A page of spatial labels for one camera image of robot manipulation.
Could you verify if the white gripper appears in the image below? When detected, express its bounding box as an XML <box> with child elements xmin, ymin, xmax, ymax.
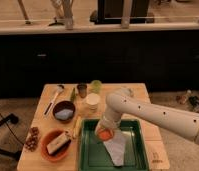
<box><xmin>95</xmin><ymin>112</ymin><xmax>121</xmax><ymax>134</ymax></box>

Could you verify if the red orange apple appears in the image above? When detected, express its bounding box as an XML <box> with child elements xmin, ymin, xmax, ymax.
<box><xmin>98</xmin><ymin>130</ymin><xmax>113</xmax><ymax>141</ymax></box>

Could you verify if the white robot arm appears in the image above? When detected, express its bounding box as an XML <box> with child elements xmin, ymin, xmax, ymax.
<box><xmin>95</xmin><ymin>87</ymin><xmax>199</xmax><ymax>145</ymax></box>

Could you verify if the green plastic tray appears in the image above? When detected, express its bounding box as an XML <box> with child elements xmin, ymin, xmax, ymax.
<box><xmin>78</xmin><ymin>119</ymin><xmax>149</xmax><ymax>171</ymax></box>

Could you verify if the grey folded cloth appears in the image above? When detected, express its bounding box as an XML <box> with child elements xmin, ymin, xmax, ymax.
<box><xmin>104</xmin><ymin>132</ymin><xmax>126</xmax><ymax>166</ymax></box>

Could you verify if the white cup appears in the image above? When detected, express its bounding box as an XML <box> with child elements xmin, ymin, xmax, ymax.
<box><xmin>85</xmin><ymin>93</ymin><xmax>100</xmax><ymax>110</ymax></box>

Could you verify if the yellow banana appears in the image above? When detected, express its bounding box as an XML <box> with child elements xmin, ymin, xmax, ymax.
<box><xmin>72</xmin><ymin>116</ymin><xmax>82</xmax><ymax>139</ymax></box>

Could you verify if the green translucent cup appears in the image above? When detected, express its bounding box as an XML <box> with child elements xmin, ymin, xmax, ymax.
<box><xmin>90</xmin><ymin>80</ymin><xmax>102</xmax><ymax>94</ymax></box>

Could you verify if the small metal cup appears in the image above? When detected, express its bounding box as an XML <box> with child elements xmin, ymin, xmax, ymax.
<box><xmin>77</xmin><ymin>83</ymin><xmax>87</xmax><ymax>98</ymax></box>

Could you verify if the green chili pepper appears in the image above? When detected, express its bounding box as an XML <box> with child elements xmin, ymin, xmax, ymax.
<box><xmin>70</xmin><ymin>88</ymin><xmax>76</xmax><ymax>103</ymax></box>

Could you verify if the dark purple bowl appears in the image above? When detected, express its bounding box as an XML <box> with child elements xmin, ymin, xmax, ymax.
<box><xmin>53</xmin><ymin>101</ymin><xmax>76</xmax><ymax>123</ymax></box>

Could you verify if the orange bowl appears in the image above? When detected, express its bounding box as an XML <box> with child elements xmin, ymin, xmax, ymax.
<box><xmin>41</xmin><ymin>130</ymin><xmax>71</xmax><ymax>162</ymax></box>

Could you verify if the tan block sponge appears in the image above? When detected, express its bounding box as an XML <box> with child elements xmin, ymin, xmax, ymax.
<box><xmin>46</xmin><ymin>132</ymin><xmax>71</xmax><ymax>155</ymax></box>

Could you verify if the brown nut cluster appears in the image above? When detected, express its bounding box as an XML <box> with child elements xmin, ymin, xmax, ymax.
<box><xmin>25</xmin><ymin>127</ymin><xmax>39</xmax><ymax>151</ymax></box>

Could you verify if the black stand base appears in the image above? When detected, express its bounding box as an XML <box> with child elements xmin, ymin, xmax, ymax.
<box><xmin>0</xmin><ymin>112</ymin><xmax>23</xmax><ymax>161</ymax></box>

